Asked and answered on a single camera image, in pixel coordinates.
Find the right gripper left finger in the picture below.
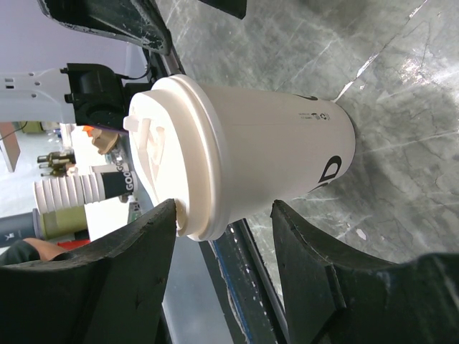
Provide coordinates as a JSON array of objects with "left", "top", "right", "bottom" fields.
[{"left": 1, "top": 199, "right": 176, "bottom": 343}]

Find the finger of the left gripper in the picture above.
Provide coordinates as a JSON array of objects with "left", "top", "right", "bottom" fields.
[
  {"left": 202, "top": 0, "right": 247, "bottom": 19},
  {"left": 38, "top": 0, "right": 171, "bottom": 54}
]

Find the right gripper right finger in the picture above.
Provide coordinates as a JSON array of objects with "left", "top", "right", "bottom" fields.
[{"left": 271, "top": 200, "right": 458, "bottom": 343}]

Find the white plastic lid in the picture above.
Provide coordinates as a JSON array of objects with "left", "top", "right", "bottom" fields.
[{"left": 123, "top": 75, "right": 232, "bottom": 242}]

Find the white paper cup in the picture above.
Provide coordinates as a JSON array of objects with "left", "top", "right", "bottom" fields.
[{"left": 202, "top": 85, "right": 356, "bottom": 223}]

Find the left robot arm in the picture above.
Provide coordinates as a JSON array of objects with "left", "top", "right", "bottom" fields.
[{"left": 1, "top": 1, "right": 183, "bottom": 133}]

